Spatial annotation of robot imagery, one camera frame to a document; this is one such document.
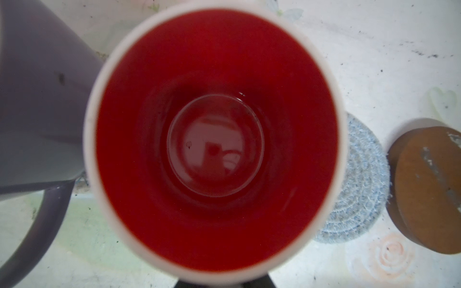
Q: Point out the white mug purple handle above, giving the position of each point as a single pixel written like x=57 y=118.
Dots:
x=47 y=74

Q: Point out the glossy brown wooden coaster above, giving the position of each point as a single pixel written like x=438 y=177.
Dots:
x=425 y=204

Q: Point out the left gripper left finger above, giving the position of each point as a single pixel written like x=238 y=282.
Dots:
x=182 y=284

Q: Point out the red interior mug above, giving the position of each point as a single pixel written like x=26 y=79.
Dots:
x=215 y=141

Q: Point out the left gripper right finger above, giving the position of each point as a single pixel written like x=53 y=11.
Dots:
x=262 y=282

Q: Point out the grey crochet coaster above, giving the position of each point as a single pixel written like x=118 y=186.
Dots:
x=365 y=190

